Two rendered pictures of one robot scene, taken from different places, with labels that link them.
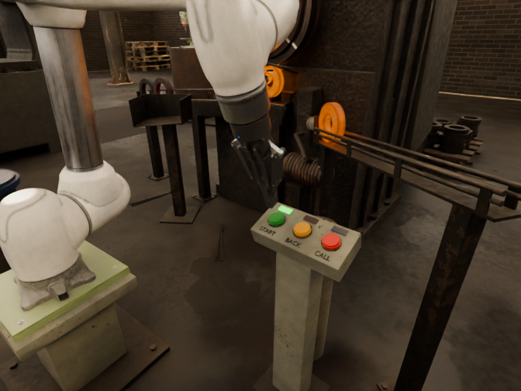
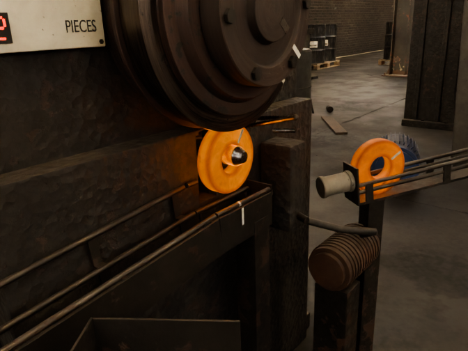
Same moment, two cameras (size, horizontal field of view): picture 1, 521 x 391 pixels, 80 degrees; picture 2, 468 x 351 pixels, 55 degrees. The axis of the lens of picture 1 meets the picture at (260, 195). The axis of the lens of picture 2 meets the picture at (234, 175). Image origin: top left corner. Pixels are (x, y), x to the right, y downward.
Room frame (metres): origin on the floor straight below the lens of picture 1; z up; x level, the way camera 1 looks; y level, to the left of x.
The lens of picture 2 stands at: (1.59, 0.90, 1.09)
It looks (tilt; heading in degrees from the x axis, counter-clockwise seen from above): 19 degrees down; 270
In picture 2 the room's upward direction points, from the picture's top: 2 degrees counter-clockwise
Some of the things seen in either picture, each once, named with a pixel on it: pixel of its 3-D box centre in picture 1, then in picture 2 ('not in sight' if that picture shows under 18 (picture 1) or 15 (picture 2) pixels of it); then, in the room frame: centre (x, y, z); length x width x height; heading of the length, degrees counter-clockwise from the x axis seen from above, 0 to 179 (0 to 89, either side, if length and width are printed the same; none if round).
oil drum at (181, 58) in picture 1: (194, 82); not in sight; (4.55, 0.91, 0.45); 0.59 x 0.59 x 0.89
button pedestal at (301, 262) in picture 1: (295, 319); not in sight; (0.61, -0.10, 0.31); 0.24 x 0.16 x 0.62; 51
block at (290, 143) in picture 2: (309, 114); (281, 183); (1.47, -0.23, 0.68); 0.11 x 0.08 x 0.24; 141
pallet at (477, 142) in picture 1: (408, 127); not in sight; (3.00, -1.44, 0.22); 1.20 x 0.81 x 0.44; 49
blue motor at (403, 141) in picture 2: not in sight; (395, 159); (0.50, -2.04, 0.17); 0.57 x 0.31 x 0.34; 71
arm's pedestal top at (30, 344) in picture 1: (59, 288); not in sight; (0.71, 0.60, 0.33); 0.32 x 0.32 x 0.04; 53
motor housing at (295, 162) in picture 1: (304, 209); (341, 316); (1.30, -0.21, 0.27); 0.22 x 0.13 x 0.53; 51
